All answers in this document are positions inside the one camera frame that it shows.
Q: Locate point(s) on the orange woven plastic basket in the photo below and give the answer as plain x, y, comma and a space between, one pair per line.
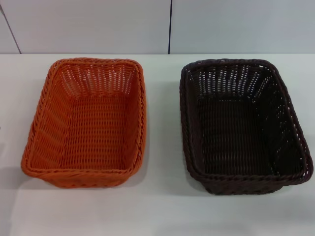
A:
98, 127

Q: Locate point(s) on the dark brown woven basket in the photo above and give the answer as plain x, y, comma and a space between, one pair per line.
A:
241, 137

